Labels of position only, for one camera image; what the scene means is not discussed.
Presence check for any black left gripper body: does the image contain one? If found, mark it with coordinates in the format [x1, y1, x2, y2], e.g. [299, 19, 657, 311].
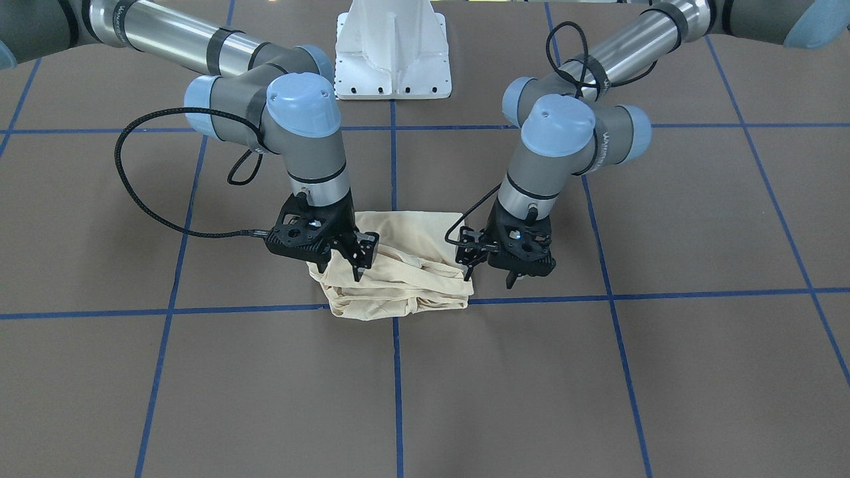
[485, 202, 556, 276]

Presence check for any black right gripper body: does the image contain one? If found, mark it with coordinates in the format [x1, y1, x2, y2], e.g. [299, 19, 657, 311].
[264, 193, 359, 261]

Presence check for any beige long-sleeve printed shirt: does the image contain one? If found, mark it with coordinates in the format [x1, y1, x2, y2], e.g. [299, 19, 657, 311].
[307, 211, 474, 321]

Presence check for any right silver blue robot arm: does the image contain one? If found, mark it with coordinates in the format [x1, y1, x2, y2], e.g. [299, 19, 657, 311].
[1, 1, 379, 279]

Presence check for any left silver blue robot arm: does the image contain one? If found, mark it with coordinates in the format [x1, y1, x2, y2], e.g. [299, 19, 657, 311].
[444, 1, 848, 288]

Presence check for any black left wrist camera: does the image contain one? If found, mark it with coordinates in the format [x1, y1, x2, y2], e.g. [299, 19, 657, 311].
[455, 226, 498, 270]

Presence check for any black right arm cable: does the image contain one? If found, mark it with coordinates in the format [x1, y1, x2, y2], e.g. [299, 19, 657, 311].
[113, 106, 273, 240]

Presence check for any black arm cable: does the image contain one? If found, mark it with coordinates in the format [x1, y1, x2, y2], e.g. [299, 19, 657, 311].
[444, 21, 658, 248]
[113, 106, 273, 240]

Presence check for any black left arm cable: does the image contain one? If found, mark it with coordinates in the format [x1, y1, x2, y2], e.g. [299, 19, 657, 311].
[444, 21, 658, 248]

